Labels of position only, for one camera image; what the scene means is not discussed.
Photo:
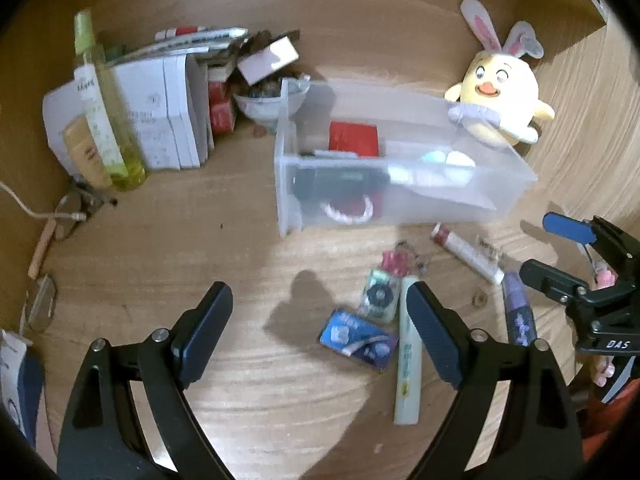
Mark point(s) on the pale green tube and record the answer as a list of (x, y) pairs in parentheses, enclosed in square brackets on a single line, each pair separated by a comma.
[(409, 372)]

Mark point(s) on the right hand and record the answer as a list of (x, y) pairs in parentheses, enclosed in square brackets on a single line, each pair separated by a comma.
[(602, 368)]

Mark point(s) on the white ceramic bowl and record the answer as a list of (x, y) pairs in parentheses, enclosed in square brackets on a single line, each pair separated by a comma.
[(266, 109)]

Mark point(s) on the blue white box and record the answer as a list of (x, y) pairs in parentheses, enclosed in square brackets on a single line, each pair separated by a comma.
[(21, 384)]

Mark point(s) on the small pink white box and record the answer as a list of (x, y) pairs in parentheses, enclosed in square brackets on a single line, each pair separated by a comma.
[(269, 60)]

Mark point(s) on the beige wooden stick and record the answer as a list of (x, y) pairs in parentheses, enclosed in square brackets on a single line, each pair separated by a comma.
[(41, 249)]

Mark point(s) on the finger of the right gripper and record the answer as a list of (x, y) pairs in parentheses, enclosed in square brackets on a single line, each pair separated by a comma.
[(578, 231), (552, 282)]

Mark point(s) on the metal nail clipper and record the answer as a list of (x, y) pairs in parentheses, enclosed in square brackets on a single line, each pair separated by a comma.
[(79, 205)]

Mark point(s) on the white paper boxes stack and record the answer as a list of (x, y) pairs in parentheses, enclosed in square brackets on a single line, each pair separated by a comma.
[(166, 100)]

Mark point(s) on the red small box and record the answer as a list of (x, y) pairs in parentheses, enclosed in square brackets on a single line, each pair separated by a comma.
[(222, 113)]

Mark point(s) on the white red lip balm tube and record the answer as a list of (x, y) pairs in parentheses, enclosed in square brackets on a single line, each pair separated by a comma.
[(472, 256)]

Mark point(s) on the yellow chick bunny plush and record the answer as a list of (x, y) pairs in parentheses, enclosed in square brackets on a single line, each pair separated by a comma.
[(498, 97)]

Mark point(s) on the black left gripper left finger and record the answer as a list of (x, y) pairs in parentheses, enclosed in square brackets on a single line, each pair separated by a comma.
[(198, 331)]

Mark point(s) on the red white marker pen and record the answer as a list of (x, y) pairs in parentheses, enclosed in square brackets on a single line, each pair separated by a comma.
[(201, 33)]

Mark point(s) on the clear plastic storage bin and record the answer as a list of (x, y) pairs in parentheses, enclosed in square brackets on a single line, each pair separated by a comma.
[(409, 125)]

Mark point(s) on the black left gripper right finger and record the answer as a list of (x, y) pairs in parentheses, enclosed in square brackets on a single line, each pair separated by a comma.
[(453, 348)]

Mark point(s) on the orange sleeve forearm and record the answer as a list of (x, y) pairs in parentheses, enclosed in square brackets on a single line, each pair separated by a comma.
[(600, 418)]

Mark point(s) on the red envelope packet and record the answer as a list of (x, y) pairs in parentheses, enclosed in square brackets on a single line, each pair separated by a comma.
[(355, 138)]

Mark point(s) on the blue Max staples box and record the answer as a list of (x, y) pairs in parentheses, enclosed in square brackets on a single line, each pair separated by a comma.
[(358, 339)]

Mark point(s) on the dark green glass bottle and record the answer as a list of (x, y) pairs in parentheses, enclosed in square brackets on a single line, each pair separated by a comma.
[(326, 184)]

